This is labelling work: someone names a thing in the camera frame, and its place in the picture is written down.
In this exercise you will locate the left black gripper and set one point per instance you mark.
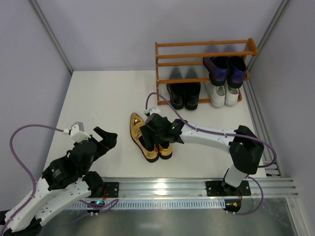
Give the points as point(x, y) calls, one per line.
point(97, 143)

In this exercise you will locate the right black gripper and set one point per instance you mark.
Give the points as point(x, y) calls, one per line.
point(152, 131)

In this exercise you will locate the gold loafer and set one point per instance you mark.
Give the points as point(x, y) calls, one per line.
point(149, 151)
point(165, 150)

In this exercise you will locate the black patent loafer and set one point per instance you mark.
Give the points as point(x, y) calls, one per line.
point(176, 90)
point(192, 90)

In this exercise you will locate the white sneaker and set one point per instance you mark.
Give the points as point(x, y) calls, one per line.
point(231, 95)
point(215, 94)

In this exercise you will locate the purple loafer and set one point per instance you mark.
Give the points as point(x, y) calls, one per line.
point(217, 68)
point(237, 71)

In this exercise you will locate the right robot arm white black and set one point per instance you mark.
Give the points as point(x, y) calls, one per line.
point(241, 144)

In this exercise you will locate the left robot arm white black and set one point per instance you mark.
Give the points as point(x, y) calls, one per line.
point(66, 180)

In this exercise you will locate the orange wooden shoe shelf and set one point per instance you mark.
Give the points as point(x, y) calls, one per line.
point(190, 54)

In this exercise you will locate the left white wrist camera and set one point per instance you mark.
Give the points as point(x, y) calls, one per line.
point(77, 132)

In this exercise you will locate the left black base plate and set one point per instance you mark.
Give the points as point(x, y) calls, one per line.
point(110, 190)

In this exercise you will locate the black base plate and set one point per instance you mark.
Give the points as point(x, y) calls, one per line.
point(215, 188)
point(110, 190)

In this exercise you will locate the aluminium mounting rail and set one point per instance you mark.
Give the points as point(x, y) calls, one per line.
point(163, 188)

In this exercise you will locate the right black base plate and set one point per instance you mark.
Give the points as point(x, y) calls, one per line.
point(215, 188)

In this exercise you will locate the slotted grey cable duct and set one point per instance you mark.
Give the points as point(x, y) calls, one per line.
point(153, 204)

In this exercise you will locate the right aluminium corner post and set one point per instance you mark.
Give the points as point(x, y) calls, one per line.
point(279, 13)

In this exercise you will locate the aluminium corner post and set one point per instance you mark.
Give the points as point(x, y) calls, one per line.
point(279, 13)
point(50, 33)

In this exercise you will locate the left aluminium corner post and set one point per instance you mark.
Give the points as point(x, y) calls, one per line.
point(50, 33)

